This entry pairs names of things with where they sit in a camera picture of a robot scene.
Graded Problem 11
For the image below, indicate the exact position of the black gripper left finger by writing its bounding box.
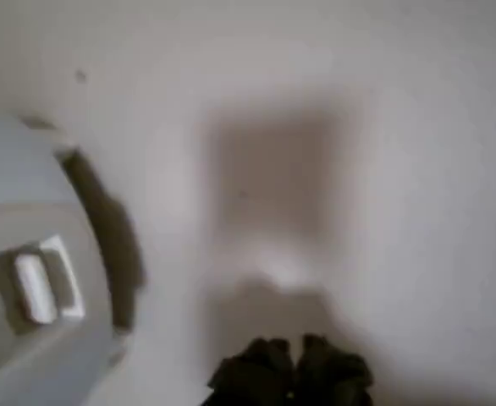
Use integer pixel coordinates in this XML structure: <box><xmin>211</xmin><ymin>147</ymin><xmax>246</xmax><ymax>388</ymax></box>
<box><xmin>201</xmin><ymin>337</ymin><xmax>296</xmax><ymax>406</ymax></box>

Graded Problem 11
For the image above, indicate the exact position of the white rice cooker body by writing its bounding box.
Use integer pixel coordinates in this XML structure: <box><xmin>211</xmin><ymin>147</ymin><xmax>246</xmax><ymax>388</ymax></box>
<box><xmin>0</xmin><ymin>112</ymin><xmax>126</xmax><ymax>406</ymax></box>

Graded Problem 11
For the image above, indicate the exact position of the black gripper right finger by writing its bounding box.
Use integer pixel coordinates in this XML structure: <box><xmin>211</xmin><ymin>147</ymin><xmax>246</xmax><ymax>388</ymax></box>
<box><xmin>293</xmin><ymin>333</ymin><xmax>375</xmax><ymax>406</ymax></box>

